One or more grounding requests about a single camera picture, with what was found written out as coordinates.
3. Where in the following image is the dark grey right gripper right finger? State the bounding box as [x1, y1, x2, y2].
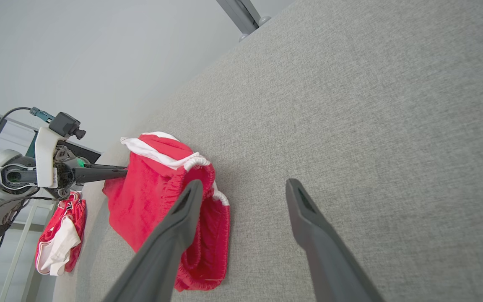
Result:
[286, 178, 385, 302]

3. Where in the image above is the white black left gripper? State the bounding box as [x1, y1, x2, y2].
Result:
[35, 126, 129, 198]

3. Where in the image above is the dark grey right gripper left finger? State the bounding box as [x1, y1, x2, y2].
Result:
[103, 180, 204, 302]

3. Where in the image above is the red shorts white trim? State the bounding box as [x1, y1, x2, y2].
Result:
[102, 132, 231, 292]

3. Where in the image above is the red white basketball jersey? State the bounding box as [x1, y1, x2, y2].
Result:
[35, 191, 87, 276]

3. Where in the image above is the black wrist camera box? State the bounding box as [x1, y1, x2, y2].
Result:
[49, 112, 87, 141]

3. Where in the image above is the teal cable connector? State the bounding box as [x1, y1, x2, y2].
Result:
[30, 107, 56, 123]

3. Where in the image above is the black camera cable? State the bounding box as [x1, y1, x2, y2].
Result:
[0, 107, 33, 156]

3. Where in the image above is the white metal rack frame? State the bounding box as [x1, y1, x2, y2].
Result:
[0, 199, 57, 302]

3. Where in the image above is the grey metal partition post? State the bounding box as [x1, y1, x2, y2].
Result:
[216, 0, 272, 42]

